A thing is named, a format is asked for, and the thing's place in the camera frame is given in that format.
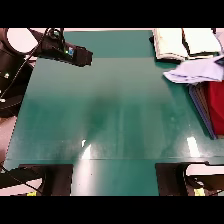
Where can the brown garment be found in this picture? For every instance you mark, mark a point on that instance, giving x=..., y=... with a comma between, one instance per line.
x=201, y=100

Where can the pale lilac shirt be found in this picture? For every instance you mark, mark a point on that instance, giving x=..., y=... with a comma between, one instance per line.
x=196, y=71

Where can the black mounting plate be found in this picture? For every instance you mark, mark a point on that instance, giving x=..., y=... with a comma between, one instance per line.
x=60, y=180
x=166, y=180

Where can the red garment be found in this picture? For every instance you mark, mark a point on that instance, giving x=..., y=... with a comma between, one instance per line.
x=217, y=106

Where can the white folded garment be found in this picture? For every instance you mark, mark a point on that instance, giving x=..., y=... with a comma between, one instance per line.
x=170, y=43
x=200, y=40

